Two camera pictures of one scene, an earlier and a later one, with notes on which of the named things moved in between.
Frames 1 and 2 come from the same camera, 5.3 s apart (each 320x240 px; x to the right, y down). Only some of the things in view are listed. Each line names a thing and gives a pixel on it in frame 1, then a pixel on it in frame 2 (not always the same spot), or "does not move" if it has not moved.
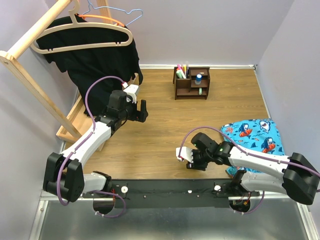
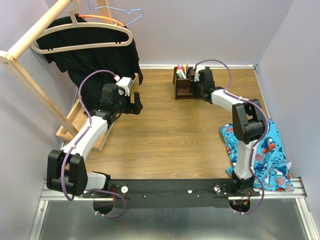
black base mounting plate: (177, 193) does not move
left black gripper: (143, 114) -> (137, 106)
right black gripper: (195, 165) -> (195, 93)
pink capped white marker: (180, 68) does not move
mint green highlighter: (179, 74) does not move
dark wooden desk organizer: (196, 86) does not move
